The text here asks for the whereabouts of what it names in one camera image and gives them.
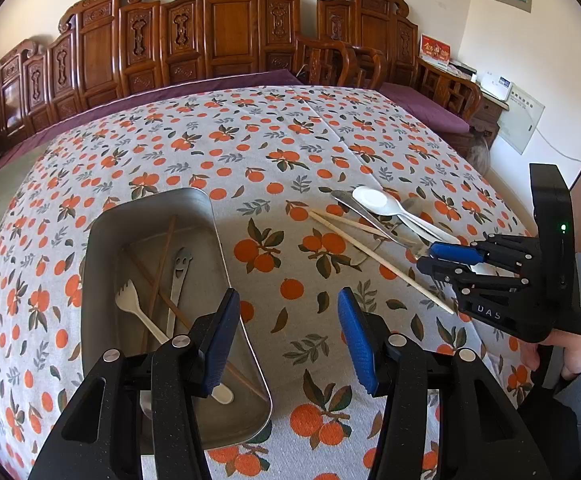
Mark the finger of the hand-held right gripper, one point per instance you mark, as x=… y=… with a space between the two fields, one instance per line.
x=440 y=269
x=453 y=252

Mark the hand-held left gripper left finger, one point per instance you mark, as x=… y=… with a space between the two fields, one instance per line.
x=218 y=350

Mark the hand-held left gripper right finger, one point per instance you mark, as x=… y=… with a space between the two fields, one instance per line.
x=358 y=345

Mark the white soup spoon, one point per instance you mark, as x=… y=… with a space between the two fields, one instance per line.
x=423 y=230

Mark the light wooden chopstick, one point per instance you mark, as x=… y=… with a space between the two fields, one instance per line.
x=385 y=265
x=355 y=223

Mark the white plastic spoon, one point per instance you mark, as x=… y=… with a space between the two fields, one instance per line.
x=370 y=199

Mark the dark wooden chopstick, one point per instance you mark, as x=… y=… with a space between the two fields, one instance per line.
x=163 y=265
x=143 y=271

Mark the white plastic fork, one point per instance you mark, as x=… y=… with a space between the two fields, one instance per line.
x=129 y=295

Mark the metal tray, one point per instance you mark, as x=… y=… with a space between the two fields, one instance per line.
x=120 y=240

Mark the plastic bag under side table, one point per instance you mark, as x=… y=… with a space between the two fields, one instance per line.
x=480 y=150

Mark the wooden side table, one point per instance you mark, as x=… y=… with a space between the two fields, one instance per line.
x=487 y=115

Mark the white leaning panel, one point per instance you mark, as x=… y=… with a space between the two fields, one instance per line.
x=522 y=122

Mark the purple armchair cushion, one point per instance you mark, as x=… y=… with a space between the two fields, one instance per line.
x=420 y=102

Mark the white device box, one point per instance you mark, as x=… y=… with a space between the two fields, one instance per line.
x=496 y=87

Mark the red desk calendar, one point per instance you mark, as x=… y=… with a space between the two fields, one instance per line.
x=435 y=52

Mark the orange print tablecloth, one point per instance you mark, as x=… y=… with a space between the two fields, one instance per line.
x=270 y=135

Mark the carved wooden armchair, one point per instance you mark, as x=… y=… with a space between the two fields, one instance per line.
x=375 y=25

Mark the carved wooden sofa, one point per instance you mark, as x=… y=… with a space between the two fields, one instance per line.
x=230 y=25

